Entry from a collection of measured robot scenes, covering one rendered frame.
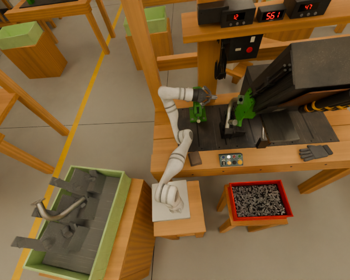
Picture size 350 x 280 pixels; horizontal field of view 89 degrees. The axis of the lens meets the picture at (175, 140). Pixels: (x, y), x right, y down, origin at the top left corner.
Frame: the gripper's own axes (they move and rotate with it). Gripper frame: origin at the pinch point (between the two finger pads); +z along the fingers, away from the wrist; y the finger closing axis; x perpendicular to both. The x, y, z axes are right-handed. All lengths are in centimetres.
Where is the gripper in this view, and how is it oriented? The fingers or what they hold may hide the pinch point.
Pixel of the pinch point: (214, 97)
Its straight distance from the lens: 115.9
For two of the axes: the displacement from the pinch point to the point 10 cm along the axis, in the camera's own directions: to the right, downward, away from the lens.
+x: -1.0, -2.5, 9.6
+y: 1.0, -9.6, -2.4
